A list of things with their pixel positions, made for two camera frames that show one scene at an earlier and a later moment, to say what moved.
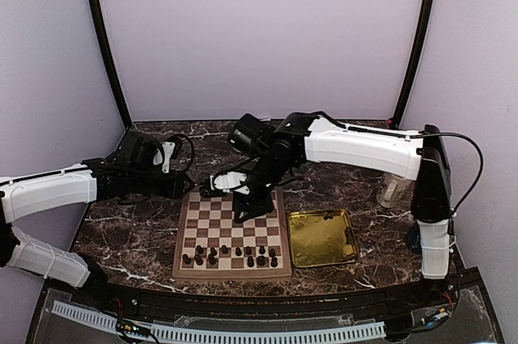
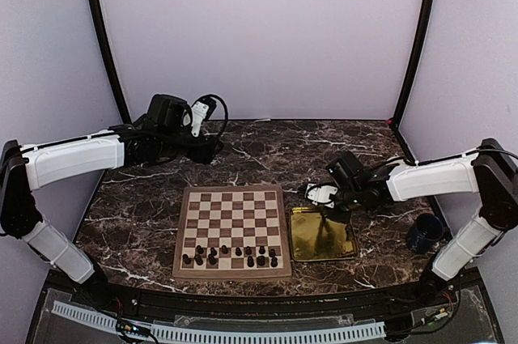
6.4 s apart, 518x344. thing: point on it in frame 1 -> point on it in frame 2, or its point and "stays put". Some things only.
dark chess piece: (198, 260) stays put
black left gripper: (173, 190) -> (205, 152)
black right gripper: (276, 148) -> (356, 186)
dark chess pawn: (213, 252) stays put
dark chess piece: (187, 261) stays put
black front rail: (362, 303) stays put
